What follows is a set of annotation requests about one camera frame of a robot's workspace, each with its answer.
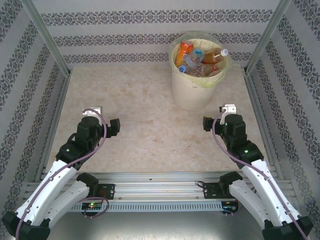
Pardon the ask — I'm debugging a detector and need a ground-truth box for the red gold tea bottle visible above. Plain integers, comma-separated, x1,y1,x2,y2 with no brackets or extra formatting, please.
201,48,230,65

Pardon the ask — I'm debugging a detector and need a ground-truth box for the orange juice bottle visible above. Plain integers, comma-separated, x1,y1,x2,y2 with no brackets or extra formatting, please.
174,40,195,68

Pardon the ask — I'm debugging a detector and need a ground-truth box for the cream plastic waste bin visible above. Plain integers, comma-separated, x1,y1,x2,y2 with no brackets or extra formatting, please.
171,37,225,112

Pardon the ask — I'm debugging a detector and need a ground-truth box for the green plastic bin liner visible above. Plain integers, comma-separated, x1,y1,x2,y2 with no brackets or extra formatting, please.
168,30,234,89

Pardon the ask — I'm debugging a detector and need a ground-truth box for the grey metal shelf panel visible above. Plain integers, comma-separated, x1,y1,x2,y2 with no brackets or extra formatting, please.
24,211,308,240

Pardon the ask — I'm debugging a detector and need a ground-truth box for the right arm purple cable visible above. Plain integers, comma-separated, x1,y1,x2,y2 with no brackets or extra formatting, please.
212,111,308,240

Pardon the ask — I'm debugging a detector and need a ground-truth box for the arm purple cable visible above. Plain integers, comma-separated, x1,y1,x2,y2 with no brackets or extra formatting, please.
212,111,308,240
14,107,110,240

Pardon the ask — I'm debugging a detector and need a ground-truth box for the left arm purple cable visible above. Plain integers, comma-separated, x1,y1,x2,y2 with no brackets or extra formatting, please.
14,107,110,240

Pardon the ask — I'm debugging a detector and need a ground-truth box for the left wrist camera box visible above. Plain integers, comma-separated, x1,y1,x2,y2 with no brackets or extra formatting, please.
82,106,105,117

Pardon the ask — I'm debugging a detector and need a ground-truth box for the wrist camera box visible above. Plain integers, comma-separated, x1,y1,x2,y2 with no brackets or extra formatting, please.
82,106,105,117
218,103,237,125

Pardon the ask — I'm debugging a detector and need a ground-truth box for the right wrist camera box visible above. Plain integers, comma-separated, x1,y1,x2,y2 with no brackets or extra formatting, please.
218,103,237,125

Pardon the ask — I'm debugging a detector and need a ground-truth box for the aluminium side rail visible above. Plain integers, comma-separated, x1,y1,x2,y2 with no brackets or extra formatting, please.
243,73,285,181
34,74,72,183

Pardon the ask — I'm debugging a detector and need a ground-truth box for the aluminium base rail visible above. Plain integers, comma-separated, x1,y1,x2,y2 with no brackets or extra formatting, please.
23,171,297,201

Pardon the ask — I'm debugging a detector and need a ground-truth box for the slotted white cable duct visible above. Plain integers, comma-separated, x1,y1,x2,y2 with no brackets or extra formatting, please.
33,201,223,213

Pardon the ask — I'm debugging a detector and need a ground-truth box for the aluminium frame post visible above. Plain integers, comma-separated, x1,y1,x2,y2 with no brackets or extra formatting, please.
19,0,73,77
243,0,293,75

